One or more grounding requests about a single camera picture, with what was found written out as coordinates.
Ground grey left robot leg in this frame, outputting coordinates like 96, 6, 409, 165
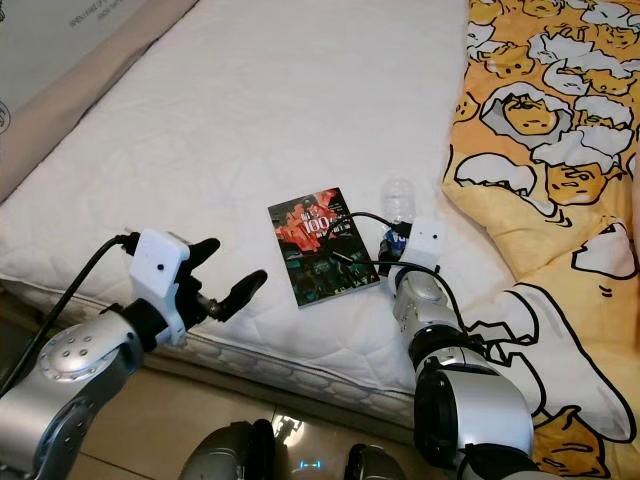
180, 418, 276, 480

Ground clear blue-labelled plastic bottle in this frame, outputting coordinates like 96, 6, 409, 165
380, 178, 419, 263

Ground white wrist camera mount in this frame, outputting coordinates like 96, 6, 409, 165
132, 230, 191, 346
403, 220, 448, 276

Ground grey robot leg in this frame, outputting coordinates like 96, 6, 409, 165
345, 443, 411, 480
180, 418, 276, 480

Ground dark red-printed book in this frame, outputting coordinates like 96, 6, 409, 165
268, 187, 381, 308

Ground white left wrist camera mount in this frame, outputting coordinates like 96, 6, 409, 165
132, 230, 191, 346

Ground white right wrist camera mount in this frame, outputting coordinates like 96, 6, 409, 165
403, 220, 448, 276

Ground grey right robot leg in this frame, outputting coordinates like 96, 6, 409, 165
345, 443, 411, 480

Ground white quilted mattress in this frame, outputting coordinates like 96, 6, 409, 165
0, 0, 531, 421

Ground yellow egg cartoon blanket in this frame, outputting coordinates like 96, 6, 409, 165
442, 0, 640, 480

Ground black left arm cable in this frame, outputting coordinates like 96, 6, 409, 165
0, 232, 141, 396

